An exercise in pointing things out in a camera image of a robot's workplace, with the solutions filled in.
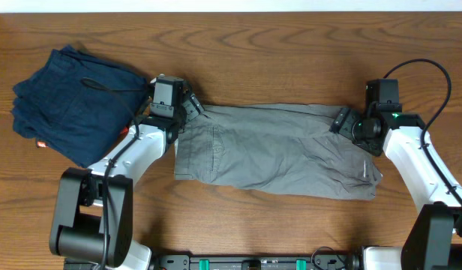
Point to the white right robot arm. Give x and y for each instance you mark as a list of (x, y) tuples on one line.
[(435, 240)]

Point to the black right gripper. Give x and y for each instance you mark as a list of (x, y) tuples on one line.
[(344, 122)]

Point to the folded navy blue garment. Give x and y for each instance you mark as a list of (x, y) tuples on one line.
[(77, 104)]

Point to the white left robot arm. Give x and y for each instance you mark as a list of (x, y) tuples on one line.
[(93, 217)]

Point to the grey shorts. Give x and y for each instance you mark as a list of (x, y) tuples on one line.
[(275, 148)]

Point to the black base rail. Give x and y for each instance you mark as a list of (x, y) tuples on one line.
[(323, 258)]

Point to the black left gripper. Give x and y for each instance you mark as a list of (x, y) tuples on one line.
[(191, 105)]

